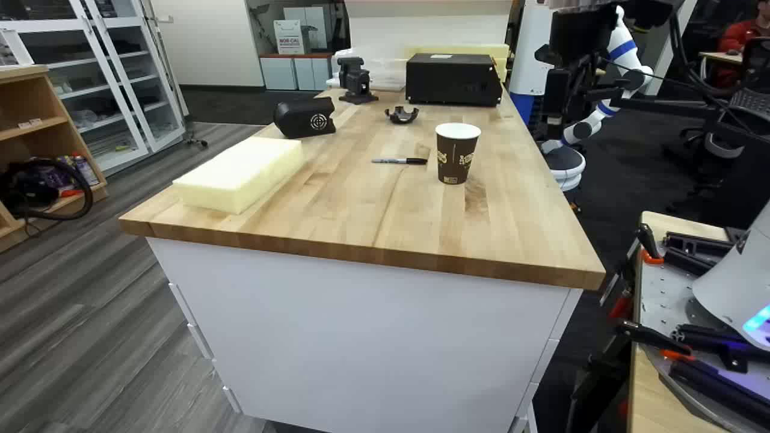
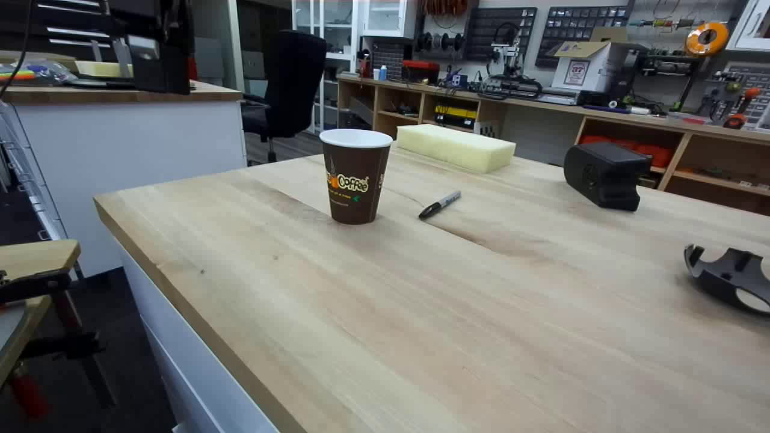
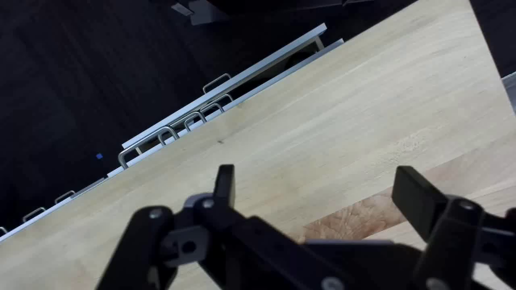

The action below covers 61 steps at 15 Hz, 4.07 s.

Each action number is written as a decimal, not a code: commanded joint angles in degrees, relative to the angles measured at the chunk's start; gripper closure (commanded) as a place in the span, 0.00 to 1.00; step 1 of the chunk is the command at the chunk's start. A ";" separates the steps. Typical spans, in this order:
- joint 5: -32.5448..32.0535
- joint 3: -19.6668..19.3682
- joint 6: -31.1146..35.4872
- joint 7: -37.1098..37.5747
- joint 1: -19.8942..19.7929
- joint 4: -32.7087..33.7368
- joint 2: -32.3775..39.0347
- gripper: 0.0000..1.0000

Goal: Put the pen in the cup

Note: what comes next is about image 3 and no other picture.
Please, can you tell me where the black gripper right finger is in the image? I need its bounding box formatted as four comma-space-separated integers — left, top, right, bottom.
390, 164, 516, 290

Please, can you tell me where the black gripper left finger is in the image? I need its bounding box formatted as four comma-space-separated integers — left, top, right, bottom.
95, 164, 345, 290

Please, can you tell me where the grey angular object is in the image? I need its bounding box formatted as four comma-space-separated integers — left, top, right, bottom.
171, 0, 234, 27

